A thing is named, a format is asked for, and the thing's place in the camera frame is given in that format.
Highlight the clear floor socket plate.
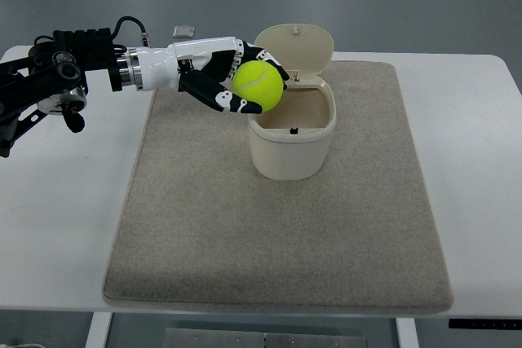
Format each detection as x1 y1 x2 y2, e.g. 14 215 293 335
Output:
172 25 195 39

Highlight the white table leg right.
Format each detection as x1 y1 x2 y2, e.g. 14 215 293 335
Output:
396 318 419 348

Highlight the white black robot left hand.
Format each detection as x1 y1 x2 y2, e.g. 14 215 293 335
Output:
128 37 290 114

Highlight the grey felt mat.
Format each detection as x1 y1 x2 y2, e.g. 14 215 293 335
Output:
103 61 453 314

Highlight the white table leg left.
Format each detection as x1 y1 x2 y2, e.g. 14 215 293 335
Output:
85 312 113 348

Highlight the black table control panel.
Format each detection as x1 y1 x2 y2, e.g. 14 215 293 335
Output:
448 318 522 331

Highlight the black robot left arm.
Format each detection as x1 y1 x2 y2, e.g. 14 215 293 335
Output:
1 15 150 157

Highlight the yellow tennis ball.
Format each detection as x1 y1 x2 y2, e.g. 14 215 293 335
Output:
232 60 284 112

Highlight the white table leg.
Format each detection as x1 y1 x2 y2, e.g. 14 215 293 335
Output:
396 318 419 348
85 312 113 348

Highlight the cream lidded plastic bin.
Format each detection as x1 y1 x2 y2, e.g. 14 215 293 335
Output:
248 24 337 181

